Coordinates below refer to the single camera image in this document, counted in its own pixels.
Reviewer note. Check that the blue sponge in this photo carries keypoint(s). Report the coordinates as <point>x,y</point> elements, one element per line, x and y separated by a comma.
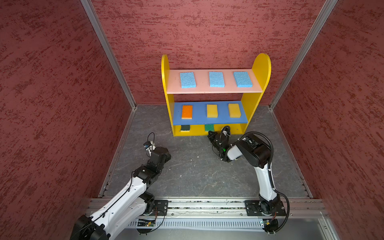
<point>243,80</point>
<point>216,80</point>
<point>187,80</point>

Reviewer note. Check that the aluminium corner frame post left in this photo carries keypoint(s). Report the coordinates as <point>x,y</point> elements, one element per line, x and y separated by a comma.
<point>97,26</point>

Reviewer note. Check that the green yellow scrub sponge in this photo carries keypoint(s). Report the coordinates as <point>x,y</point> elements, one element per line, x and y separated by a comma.
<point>209,128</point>

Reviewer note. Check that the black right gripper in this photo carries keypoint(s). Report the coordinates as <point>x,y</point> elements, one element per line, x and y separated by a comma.
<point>212,137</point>

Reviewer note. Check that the aluminium corner frame post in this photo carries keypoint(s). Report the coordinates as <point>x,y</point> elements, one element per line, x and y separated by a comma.
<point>317,26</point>
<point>97,26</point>

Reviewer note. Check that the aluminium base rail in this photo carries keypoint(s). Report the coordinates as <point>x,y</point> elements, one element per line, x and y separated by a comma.
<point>228,214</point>

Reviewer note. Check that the dark green curved sponge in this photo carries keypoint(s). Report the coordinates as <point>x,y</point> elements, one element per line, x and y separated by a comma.
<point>185,128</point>

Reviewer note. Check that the yellow wooden shelf unit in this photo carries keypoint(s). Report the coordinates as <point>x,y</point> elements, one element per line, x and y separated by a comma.
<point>260,74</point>

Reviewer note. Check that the aluminium corner frame post right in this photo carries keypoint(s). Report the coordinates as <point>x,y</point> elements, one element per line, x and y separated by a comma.
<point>317,26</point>

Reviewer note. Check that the orange sponge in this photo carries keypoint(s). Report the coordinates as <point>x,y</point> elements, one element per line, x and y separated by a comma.
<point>187,112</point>

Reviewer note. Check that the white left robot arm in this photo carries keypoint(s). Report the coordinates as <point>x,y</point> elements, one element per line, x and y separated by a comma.
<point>131,202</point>

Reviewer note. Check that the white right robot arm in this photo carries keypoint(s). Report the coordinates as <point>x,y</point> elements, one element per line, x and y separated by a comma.
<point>258,150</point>

